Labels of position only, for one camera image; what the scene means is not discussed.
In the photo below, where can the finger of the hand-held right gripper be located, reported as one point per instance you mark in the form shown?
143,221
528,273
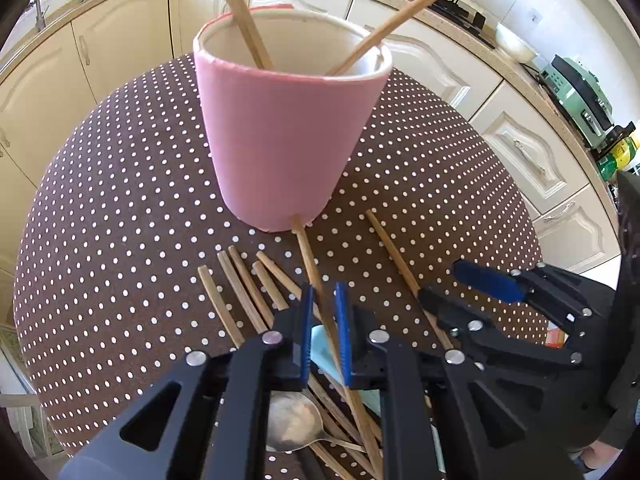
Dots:
450,307
487,282

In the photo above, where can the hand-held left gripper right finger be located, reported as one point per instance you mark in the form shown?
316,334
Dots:
342,330

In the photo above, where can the white wall socket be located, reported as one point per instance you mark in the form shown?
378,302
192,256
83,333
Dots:
536,15

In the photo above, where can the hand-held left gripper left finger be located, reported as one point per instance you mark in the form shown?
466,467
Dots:
305,330

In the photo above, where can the green kitchen appliance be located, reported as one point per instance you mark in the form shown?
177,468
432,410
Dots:
575,95

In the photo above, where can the yellow green bottle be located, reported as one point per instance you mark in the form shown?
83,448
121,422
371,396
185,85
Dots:
620,155

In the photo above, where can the wooden chopstick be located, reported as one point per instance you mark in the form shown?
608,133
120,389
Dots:
395,255
310,260
400,15
240,10

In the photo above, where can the white bowl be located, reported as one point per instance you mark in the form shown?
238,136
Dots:
515,45

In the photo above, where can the brown polka dot tablecloth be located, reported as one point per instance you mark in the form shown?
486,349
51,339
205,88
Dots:
125,210

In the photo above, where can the pile of wooden chopsticks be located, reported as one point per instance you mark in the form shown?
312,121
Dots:
240,280

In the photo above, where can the pink cup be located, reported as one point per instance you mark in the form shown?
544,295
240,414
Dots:
280,150

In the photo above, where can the orange white packet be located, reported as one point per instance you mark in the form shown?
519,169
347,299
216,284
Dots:
556,339

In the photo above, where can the cream kitchen cabinets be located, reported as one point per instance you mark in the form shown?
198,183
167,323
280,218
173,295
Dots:
120,45

